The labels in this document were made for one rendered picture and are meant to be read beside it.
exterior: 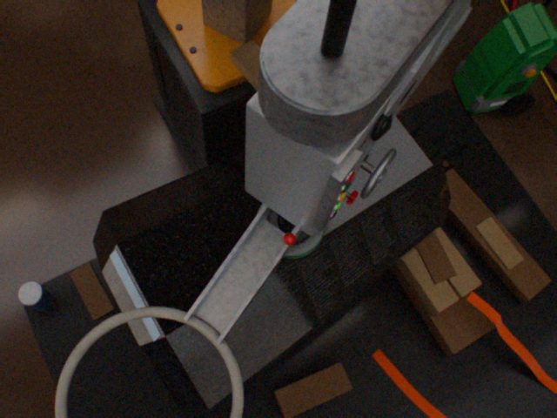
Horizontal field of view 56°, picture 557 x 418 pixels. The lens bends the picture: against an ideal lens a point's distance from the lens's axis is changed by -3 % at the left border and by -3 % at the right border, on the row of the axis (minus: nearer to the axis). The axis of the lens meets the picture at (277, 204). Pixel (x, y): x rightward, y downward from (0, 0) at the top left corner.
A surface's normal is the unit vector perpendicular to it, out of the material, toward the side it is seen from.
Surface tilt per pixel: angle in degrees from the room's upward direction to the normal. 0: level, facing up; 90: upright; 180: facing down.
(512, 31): 34
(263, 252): 15
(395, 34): 0
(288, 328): 45
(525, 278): 0
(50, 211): 0
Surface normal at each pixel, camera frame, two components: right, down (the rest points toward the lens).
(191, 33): 0.06, -0.37
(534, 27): -0.49, -0.20
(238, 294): -0.10, -0.17
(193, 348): 0.44, 0.29
